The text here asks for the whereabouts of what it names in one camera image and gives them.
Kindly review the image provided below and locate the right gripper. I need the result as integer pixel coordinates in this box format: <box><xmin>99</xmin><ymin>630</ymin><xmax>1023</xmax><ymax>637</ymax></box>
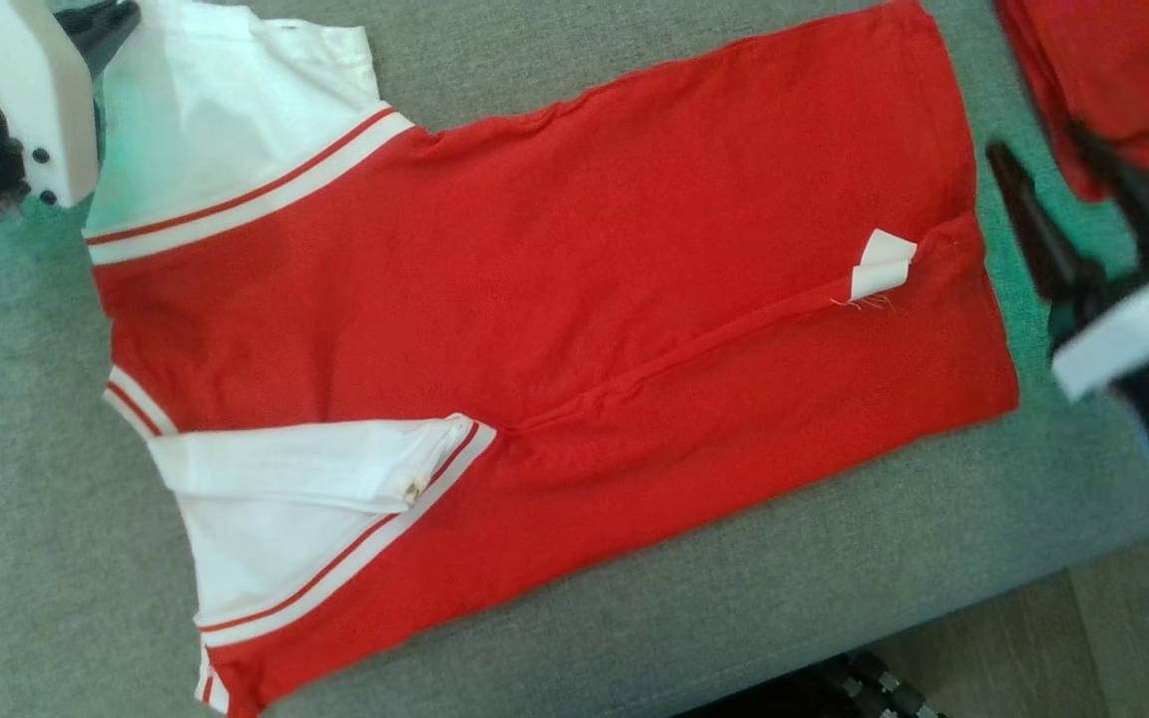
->
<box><xmin>985</xmin><ymin>118</ymin><xmax>1149</xmax><ymax>500</ymax></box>

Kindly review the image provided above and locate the red garment with white trim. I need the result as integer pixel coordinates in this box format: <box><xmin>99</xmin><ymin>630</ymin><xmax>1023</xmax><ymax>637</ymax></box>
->
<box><xmin>82</xmin><ymin>0</ymin><xmax>1021</xmax><ymax>718</ymax></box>

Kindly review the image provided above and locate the red garment with 23 print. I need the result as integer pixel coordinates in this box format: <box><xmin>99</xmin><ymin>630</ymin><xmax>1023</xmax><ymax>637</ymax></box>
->
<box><xmin>993</xmin><ymin>0</ymin><xmax>1149</xmax><ymax>202</ymax></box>

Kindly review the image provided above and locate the grey fabric sofa seat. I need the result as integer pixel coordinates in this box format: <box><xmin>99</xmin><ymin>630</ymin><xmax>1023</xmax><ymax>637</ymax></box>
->
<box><xmin>0</xmin><ymin>0</ymin><xmax>1149</xmax><ymax>718</ymax></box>

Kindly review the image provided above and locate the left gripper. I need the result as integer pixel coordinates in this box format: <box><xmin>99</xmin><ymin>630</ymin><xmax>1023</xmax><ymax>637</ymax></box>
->
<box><xmin>0</xmin><ymin>0</ymin><xmax>142</xmax><ymax>262</ymax></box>

